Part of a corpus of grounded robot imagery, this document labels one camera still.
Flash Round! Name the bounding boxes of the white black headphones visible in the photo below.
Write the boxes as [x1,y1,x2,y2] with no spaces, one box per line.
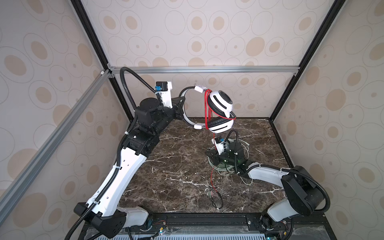
[179,85,236,134]

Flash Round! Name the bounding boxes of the red headphone cable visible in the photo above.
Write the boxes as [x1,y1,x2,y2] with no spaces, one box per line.
[203,88,237,199]

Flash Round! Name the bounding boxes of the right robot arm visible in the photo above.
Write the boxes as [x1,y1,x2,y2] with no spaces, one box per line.
[206,138,331,229]

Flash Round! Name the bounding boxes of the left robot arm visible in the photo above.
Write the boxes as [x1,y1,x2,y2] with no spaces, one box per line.
[65,67,187,240]

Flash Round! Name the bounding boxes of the green headphones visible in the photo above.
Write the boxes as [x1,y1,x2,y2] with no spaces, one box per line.
[205,143,250,173]

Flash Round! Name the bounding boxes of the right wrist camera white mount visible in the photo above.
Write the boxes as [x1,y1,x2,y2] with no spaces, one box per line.
[212,138,226,155]

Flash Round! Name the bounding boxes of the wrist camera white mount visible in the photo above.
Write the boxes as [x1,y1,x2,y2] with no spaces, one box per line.
[212,138,226,155]
[155,82,173,109]

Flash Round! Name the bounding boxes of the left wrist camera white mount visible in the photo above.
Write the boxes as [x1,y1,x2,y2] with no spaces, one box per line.
[155,82,173,109]

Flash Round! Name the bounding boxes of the horizontal aluminium frame bar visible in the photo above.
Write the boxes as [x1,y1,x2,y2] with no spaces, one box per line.
[107,62,301,79]

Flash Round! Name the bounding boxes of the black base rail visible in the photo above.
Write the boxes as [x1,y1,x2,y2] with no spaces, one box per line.
[77,211,338,240]

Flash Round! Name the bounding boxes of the left diagonal aluminium frame bar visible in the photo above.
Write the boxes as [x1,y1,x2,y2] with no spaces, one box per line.
[1,70,110,225]

